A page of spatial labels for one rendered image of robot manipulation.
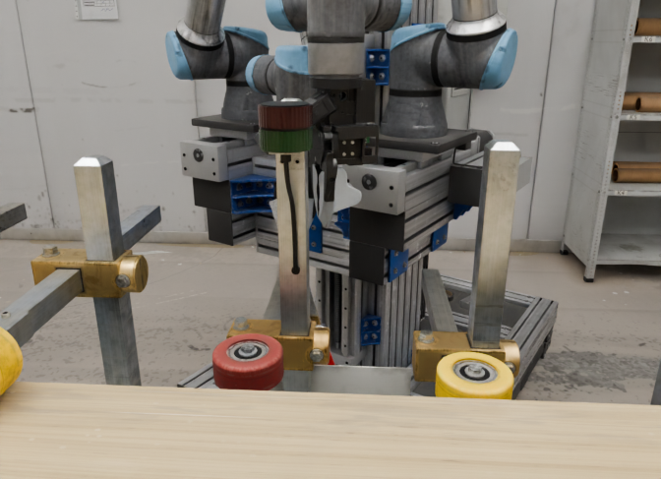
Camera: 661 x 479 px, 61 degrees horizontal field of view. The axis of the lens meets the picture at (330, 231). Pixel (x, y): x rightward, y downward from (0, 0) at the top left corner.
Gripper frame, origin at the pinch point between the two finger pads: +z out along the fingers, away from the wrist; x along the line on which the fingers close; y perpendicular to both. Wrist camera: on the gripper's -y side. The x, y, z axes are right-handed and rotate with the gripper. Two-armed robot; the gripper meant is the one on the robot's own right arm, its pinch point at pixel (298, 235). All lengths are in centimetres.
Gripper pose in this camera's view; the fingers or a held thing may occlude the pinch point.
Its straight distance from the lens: 110.0
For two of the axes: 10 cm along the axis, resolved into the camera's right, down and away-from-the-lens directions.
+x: -10.0, -0.2, 0.6
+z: 0.0, 9.5, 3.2
